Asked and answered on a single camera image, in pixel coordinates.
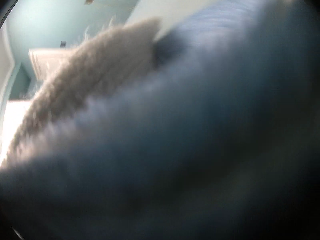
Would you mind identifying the white and blue knit sweater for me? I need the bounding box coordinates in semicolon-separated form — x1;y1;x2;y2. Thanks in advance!
1;0;319;239

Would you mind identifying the white door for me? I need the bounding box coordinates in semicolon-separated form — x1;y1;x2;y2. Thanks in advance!
28;48;75;80

